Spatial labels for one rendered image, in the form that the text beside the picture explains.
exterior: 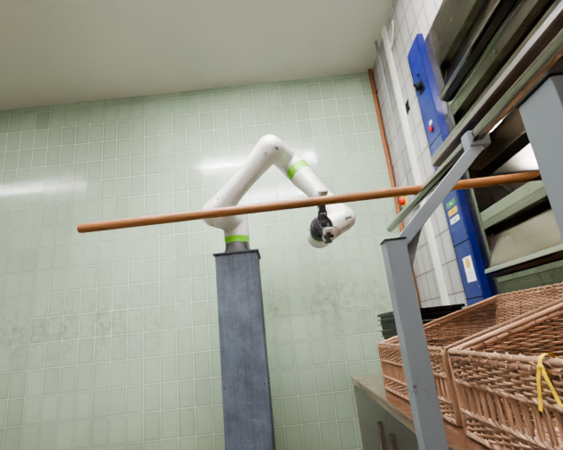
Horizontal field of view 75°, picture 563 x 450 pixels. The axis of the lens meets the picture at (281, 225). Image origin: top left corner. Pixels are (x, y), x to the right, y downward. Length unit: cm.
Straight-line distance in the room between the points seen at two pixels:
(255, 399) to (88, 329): 129
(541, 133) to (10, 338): 283
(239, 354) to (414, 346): 111
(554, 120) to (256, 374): 156
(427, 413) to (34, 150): 297
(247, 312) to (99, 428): 125
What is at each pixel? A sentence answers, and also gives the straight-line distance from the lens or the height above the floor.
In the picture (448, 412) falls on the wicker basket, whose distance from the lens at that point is 95.
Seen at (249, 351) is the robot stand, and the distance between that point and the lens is 173.
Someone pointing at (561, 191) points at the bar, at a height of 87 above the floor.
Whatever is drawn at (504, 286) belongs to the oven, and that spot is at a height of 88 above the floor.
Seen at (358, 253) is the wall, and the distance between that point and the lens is 242.
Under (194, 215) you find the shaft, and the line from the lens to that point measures 119.
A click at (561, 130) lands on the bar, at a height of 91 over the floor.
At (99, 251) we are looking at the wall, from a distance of 269.
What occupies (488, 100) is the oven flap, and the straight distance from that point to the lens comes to 132.
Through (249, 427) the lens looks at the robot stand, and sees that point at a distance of 177.
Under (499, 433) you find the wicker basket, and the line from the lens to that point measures 74.
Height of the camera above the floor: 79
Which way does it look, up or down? 17 degrees up
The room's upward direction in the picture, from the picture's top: 6 degrees counter-clockwise
